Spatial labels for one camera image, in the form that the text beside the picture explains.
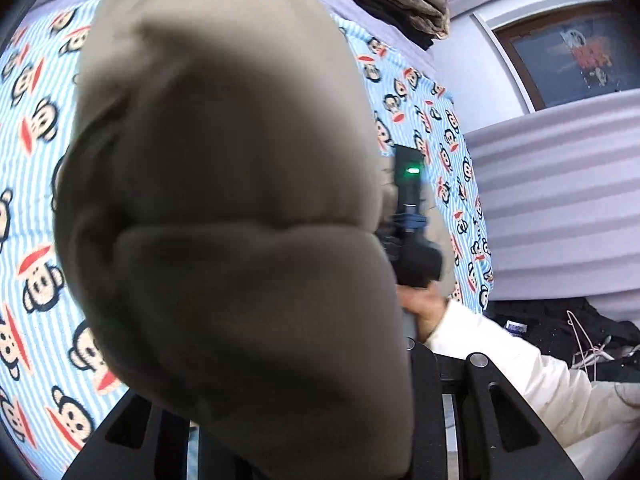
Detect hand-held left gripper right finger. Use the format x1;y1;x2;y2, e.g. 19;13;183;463
405;337;586;480

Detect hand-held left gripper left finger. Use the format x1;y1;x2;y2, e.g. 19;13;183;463
62;387;251;480

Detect beige puffer jacket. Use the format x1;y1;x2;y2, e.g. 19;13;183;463
52;0;458;480

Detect person's right forearm white sleeve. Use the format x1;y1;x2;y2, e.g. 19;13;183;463
422;300;640;480

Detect black clothes on floor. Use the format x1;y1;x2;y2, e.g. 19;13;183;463
485;297;640;383

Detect person's right hand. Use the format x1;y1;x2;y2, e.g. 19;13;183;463
399;287;451;343

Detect grey pleated curtain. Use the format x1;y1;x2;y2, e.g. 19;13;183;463
465;92;640;311

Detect brown crumpled cloth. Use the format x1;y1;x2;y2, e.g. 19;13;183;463
352;0;452;41

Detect monkey print striped blanket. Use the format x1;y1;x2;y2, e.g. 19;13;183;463
0;0;496;476

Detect white cable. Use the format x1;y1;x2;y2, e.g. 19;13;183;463
565;310;617;372

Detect framed picture on wall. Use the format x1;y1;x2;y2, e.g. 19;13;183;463
492;2;640;111

